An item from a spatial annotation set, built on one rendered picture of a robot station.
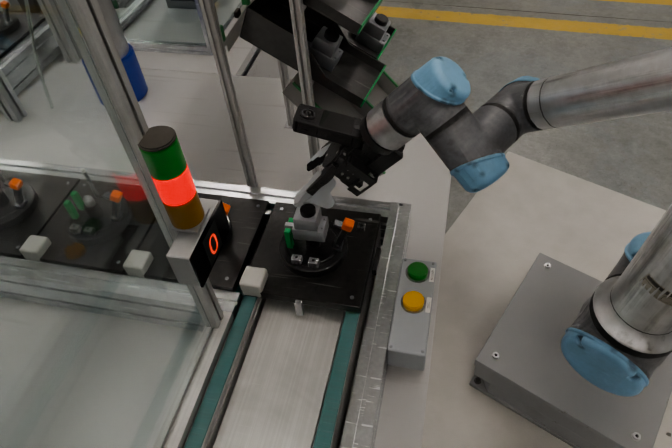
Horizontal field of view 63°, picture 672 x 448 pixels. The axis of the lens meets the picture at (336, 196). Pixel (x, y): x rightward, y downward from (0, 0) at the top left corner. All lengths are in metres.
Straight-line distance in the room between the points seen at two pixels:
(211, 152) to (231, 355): 0.70
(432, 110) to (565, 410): 0.53
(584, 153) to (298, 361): 2.16
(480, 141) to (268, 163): 0.82
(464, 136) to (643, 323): 0.33
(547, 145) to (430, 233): 1.71
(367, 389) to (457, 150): 0.44
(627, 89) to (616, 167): 2.15
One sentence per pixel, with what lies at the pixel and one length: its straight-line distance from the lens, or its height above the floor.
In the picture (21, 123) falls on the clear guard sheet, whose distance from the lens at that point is 0.60.
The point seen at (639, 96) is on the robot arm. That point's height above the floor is 1.43.
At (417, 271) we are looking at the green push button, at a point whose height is 0.97.
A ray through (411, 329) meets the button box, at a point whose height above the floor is 0.96.
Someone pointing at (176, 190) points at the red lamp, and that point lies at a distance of 0.77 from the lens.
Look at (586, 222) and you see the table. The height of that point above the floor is 0.86.
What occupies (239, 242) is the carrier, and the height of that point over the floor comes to 0.97.
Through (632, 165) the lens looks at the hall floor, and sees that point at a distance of 2.95.
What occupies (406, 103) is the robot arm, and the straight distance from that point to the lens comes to 0.79.
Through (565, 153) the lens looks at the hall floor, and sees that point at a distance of 2.91.
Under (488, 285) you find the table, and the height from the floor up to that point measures 0.86.
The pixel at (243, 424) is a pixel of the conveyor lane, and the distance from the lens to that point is 1.03.
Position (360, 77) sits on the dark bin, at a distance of 1.16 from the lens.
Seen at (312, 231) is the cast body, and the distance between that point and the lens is 1.05.
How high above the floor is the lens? 1.85
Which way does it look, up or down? 46 degrees down
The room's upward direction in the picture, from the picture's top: 6 degrees counter-clockwise
